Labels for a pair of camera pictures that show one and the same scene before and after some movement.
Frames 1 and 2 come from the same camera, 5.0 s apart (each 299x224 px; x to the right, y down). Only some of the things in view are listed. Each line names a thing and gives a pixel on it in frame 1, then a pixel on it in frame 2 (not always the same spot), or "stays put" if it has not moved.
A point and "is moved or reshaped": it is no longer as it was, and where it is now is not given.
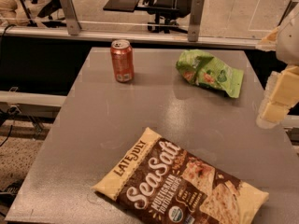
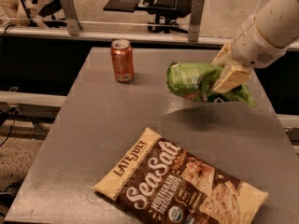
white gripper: x=290 y=41 → x=253 y=49
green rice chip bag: x=207 y=70 is moved or reshaped
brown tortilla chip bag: x=160 y=180 stays put
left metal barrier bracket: x=74 y=27 stays put
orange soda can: x=123 y=61 stays put
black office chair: x=168 y=4 stays put
